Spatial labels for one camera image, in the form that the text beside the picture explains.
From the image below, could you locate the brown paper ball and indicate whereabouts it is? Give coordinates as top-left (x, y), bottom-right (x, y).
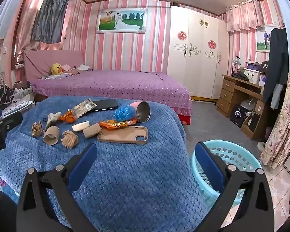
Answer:
top-left (61, 130), bottom-right (78, 149)

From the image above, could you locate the small brown paper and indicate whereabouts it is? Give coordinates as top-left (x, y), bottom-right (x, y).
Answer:
top-left (31, 121), bottom-right (43, 138)

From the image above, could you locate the cream plastic lid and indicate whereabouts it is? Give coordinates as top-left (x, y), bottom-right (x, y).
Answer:
top-left (72, 121), bottom-right (90, 132)

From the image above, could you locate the orange snack wrapper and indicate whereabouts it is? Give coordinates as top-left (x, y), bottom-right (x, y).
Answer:
top-left (98, 118), bottom-right (137, 131)

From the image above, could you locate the beige cloth pouch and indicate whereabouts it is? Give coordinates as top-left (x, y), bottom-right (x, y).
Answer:
top-left (45, 112), bottom-right (62, 131)

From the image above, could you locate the blue plastic bag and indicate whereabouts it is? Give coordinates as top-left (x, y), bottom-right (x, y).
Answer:
top-left (113, 104), bottom-right (136, 122)

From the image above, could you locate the light blue laundry basket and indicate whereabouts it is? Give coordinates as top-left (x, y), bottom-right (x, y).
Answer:
top-left (191, 140), bottom-right (261, 208)

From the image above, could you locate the dotted ironing board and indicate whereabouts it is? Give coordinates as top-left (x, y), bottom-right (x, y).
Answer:
top-left (1, 99), bottom-right (35, 119)

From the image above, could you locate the black patterned bag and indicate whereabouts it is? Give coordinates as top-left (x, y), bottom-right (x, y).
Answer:
top-left (0, 83), bottom-right (14, 110)

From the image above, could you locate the orange peel piece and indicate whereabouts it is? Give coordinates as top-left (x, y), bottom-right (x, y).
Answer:
top-left (59, 115), bottom-right (77, 124)
top-left (63, 111), bottom-right (73, 117)

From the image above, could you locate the blue knitted blanket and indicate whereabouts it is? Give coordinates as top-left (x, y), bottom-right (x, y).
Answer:
top-left (0, 96), bottom-right (208, 231)

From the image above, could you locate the grey printed snack packet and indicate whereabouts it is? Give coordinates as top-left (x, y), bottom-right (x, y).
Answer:
top-left (71, 98), bottom-right (97, 118)

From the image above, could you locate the black smartphone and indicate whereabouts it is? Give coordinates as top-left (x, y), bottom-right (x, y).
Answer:
top-left (90, 98), bottom-right (118, 112)

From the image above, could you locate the purple dotted bed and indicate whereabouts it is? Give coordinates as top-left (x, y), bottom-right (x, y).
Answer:
top-left (22, 50), bottom-right (192, 125)

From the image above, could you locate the yellow duck plush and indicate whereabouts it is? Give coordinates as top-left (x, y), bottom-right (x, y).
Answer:
top-left (51, 63), bottom-right (63, 75)

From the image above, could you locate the wooden desk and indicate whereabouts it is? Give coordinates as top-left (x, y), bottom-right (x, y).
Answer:
top-left (217, 75), bottom-right (268, 140)

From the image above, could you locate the floral curtain right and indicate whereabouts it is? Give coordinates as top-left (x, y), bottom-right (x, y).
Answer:
top-left (260, 74), bottom-right (290, 169)

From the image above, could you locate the pink metal-lined mug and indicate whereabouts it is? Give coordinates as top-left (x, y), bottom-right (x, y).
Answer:
top-left (130, 101), bottom-right (151, 123)

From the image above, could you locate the white storage box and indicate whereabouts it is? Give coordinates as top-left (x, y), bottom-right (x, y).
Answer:
top-left (244, 68), bottom-right (260, 85)

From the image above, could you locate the desk lamp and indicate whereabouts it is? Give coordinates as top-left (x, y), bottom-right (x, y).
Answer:
top-left (231, 56), bottom-right (241, 73)

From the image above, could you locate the dark hanging jacket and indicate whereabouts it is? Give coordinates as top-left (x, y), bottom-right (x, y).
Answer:
top-left (263, 28), bottom-right (289, 109)

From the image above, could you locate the pink window curtain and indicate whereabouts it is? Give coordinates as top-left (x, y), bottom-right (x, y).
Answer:
top-left (14, 0), bottom-right (75, 64)

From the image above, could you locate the white wardrobe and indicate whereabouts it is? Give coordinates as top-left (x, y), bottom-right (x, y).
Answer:
top-left (167, 6), bottom-right (229, 100)

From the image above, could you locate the small framed photo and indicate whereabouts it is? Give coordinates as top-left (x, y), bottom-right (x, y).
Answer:
top-left (256, 25), bottom-right (278, 53)

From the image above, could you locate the pink valance curtain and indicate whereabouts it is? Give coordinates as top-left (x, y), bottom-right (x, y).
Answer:
top-left (226, 0), bottom-right (264, 33)

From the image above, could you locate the wedding picture frame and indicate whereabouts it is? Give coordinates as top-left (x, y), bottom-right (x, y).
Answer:
top-left (96, 8), bottom-right (148, 34)

